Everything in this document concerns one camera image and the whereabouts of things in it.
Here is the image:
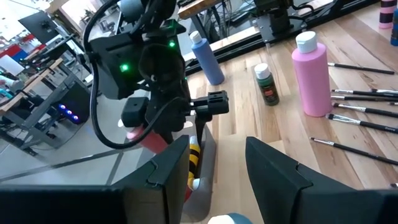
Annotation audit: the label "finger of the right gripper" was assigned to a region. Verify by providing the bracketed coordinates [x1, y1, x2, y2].
[121, 98, 150, 128]
[190, 90, 230, 147]

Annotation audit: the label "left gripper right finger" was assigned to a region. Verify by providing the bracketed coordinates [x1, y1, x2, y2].
[245, 136, 398, 224]

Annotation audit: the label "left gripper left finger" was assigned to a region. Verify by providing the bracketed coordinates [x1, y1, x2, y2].
[0, 135, 190, 224]

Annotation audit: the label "large coral paint bottle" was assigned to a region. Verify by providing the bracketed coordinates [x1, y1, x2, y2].
[126, 126, 170, 155]

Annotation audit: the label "large periwinkle paint bottle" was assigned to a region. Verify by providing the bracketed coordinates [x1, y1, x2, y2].
[189, 30, 225, 86]

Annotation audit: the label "small green paint bottle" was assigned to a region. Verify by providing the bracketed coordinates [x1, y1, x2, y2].
[254, 62, 280, 106]

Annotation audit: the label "small ochre paint bottle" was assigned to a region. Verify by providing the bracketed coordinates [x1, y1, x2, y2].
[186, 135, 202, 191]

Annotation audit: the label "large pink paint bottle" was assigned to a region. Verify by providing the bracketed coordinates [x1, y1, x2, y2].
[291, 30, 333, 118]

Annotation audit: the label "small dark blue paint bottle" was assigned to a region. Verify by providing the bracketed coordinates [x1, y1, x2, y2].
[390, 9, 398, 47]

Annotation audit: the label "black computer tower blue lights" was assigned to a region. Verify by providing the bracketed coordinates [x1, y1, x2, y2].
[51, 81, 91, 125]

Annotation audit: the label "grey translucent plastic bin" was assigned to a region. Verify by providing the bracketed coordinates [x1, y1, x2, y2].
[182, 123, 218, 223]

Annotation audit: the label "wooden top workbench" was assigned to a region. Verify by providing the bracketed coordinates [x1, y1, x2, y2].
[177, 0, 224, 47]

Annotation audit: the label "wooden top desk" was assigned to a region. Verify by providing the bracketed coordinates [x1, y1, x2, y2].
[0, 57, 81, 156]

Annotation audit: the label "black flat monitor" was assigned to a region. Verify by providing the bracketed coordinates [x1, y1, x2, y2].
[17, 11, 60, 44]

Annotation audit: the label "black metal table frame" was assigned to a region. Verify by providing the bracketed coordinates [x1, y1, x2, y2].
[183, 0, 383, 68]

